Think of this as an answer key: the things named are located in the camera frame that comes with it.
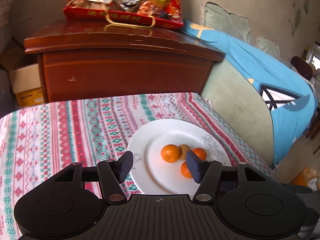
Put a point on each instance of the brown wooden cabinet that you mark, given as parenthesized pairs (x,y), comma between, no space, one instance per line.
(94,59)

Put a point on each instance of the patterned striped tablecloth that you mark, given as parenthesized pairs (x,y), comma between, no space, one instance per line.
(37,142)

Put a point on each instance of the cardboard box by cabinet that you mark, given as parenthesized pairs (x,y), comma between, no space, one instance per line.
(26,85)

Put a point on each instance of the blue blanket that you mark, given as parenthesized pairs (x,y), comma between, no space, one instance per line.
(269,105)

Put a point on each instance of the white ceramic plate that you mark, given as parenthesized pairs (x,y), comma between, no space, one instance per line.
(159,151)

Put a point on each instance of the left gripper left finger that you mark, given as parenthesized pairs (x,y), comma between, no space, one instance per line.
(111,174)

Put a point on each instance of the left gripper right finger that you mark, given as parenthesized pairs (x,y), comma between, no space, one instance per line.
(205,173)

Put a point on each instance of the red snack gift bag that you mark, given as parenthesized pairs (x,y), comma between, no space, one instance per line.
(132,13)

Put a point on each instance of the kiwi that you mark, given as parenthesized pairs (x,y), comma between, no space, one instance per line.
(184,150)

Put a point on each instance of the small orange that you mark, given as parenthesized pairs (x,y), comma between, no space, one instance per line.
(201,153)

